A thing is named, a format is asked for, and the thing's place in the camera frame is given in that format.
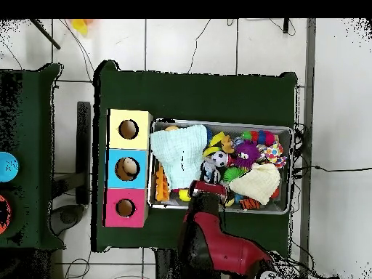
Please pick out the blue bowl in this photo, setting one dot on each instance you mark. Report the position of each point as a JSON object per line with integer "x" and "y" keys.
{"x": 7, "y": 167}

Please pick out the black and white soccer ball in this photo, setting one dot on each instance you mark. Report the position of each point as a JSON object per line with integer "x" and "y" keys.
{"x": 220, "y": 159}

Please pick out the dark green tablecloth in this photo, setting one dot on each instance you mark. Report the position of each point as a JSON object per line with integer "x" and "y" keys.
{"x": 32, "y": 130}
{"x": 203, "y": 96}

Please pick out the brown plush bear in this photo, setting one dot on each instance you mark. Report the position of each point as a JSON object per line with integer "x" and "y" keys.
{"x": 227, "y": 143}

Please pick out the wooden box with three holes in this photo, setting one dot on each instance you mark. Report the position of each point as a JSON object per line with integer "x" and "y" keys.
{"x": 114, "y": 145}

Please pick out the black upright bar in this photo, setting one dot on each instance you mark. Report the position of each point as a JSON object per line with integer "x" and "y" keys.
{"x": 83, "y": 145}

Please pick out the green spiky ball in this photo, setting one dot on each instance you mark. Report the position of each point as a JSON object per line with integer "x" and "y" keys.
{"x": 232, "y": 174}

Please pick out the cream muslin cloth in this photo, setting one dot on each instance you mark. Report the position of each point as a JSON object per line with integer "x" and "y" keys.
{"x": 257, "y": 181}

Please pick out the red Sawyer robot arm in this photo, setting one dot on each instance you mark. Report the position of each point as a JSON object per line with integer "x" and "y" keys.
{"x": 221, "y": 238}

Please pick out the purple spiky monster toy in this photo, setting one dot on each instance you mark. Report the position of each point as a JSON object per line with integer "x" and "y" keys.
{"x": 247, "y": 154}

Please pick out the orange plastic toy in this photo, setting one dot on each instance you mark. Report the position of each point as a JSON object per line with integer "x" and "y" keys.
{"x": 161, "y": 189}

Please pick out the orange bowl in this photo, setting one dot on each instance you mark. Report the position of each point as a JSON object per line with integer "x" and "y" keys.
{"x": 7, "y": 215}

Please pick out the light blue muslin cloth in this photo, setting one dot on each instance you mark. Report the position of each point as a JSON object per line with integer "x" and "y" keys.
{"x": 180, "y": 154}

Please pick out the polka dot cloth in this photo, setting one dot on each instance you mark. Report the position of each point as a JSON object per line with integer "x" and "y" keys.
{"x": 273, "y": 152}

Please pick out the yellow ball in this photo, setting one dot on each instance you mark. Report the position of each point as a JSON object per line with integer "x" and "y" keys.
{"x": 183, "y": 195}

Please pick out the yellow floor object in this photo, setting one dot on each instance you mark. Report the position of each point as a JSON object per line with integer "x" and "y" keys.
{"x": 80, "y": 26}

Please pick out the tiger plush toy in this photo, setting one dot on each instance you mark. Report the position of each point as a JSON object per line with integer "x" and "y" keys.
{"x": 250, "y": 203}

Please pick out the shallow mesh bin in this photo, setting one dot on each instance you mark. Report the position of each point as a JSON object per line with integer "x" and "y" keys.
{"x": 270, "y": 207}

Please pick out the black rod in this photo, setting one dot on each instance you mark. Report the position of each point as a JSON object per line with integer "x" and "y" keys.
{"x": 45, "y": 34}

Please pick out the grey round base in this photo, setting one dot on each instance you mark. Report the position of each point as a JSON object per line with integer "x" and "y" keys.
{"x": 68, "y": 216}

